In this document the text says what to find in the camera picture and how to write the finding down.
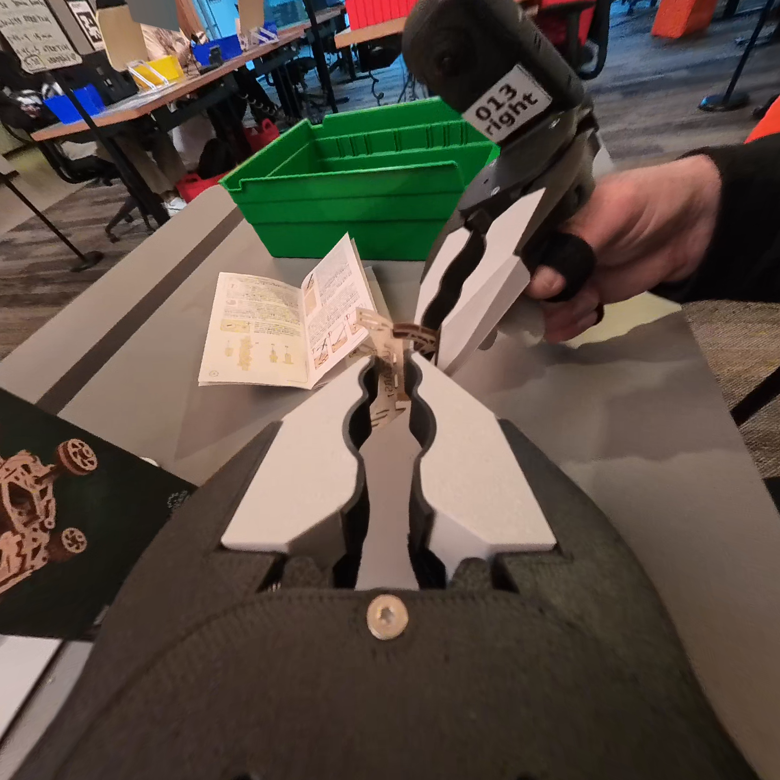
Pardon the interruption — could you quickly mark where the handwritten white sign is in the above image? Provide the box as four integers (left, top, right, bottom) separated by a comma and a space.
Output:
0, 0, 84, 75

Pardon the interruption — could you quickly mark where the dark brown wooden model part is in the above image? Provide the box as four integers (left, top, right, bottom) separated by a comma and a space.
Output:
392, 322, 441, 355

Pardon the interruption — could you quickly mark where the black stanchion pole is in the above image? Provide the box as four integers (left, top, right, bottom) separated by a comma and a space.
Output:
697, 0, 778, 114
0, 171, 106, 274

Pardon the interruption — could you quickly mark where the instruction booklet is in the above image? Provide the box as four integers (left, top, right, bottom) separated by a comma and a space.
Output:
197, 232, 380, 391

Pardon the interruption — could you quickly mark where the person's right forearm black sleeve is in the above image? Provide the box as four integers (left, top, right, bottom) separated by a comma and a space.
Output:
654, 133, 780, 306

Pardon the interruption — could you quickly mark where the blue plastic bin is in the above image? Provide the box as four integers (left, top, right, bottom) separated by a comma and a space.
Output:
193, 34, 243, 67
43, 84, 106, 124

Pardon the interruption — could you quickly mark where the light wooden model part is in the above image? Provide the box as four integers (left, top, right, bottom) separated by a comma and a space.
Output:
355, 307, 410, 431

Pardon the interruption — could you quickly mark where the yellow plastic bin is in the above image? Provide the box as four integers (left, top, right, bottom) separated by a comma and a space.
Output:
129, 55, 185, 91

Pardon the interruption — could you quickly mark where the orange foam block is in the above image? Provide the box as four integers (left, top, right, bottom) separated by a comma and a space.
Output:
650, 0, 721, 40

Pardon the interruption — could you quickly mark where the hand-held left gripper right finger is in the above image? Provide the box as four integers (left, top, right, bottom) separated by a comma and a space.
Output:
407, 353, 558, 579

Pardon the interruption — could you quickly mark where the red plastic container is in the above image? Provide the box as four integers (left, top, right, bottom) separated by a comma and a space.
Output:
243, 118, 281, 154
175, 172, 228, 204

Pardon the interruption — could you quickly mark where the long wooden desk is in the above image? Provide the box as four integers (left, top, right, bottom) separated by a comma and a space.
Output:
29, 5, 346, 143

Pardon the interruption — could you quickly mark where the white paper sheet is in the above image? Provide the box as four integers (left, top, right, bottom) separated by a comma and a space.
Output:
0, 635, 64, 738

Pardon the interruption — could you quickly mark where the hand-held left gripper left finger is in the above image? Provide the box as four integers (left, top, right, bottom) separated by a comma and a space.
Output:
221, 356, 374, 554

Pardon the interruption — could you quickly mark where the green plastic bin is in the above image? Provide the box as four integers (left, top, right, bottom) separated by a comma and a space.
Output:
218, 96, 502, 263

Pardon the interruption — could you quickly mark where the red office chair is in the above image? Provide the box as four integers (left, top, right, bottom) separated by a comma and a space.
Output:
536, 0, 613, 81

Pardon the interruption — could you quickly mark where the person's right hand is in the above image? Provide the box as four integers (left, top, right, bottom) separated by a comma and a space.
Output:
526, 155, 725, 343

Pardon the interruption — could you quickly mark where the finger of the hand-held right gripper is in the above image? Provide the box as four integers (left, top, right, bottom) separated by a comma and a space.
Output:
434, 186, 548, 375
413, 227, 490, 343

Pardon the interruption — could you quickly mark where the printed marker sign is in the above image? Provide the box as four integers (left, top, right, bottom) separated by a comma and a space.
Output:
61, 0, 106, 53

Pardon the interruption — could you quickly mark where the red partition panel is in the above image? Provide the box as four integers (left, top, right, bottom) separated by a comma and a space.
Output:
344, 0, 423, 31

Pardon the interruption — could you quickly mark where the black model kit box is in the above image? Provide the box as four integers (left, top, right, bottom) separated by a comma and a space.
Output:
0, 388, 198, 642

